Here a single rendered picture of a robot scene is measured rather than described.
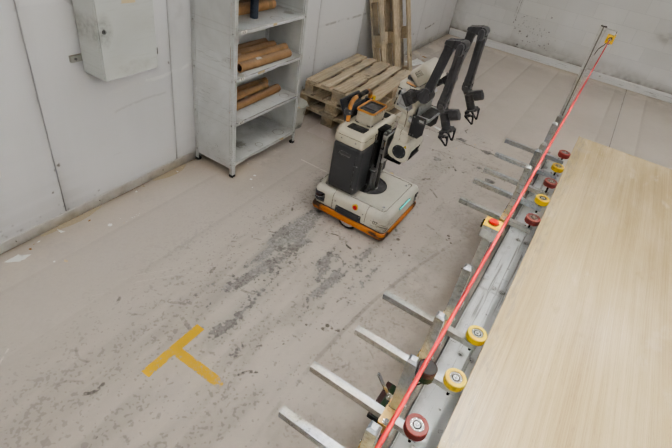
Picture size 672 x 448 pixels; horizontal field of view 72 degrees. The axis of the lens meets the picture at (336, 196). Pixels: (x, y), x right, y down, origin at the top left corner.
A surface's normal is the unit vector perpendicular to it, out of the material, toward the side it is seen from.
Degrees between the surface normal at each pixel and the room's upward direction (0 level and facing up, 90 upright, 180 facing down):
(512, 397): 0
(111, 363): 0
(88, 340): 0
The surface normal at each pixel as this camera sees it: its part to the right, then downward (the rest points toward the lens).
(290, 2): -0.54, 0.43
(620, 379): 0.15, -0.80
